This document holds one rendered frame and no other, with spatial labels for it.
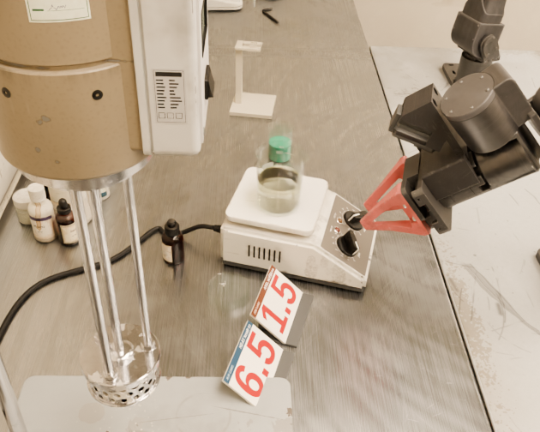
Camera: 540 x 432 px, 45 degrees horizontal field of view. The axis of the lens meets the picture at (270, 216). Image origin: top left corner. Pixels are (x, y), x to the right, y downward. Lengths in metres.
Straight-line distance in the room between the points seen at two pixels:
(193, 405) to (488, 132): 0.42
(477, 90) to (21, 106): 0.44
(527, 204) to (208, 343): 0.57
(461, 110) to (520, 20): 1.89
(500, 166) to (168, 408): 0.44
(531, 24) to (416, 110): 1.89
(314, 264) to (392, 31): 1.66
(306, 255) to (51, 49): 0.55
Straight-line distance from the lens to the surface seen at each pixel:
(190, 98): 0.37
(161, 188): 1.04
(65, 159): 0.39
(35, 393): 0.78
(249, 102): 1.25
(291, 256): 0.85
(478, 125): 0.67
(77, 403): 0.76
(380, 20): 2.40
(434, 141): 0.70
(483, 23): 1.31
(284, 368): 0.78
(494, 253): 0.99
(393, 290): 0.89
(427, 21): 2.44
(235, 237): 0.85
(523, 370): 0.85
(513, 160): 0.71
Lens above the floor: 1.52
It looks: 39 degrees down
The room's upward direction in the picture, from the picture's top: 3 degrees clockwise
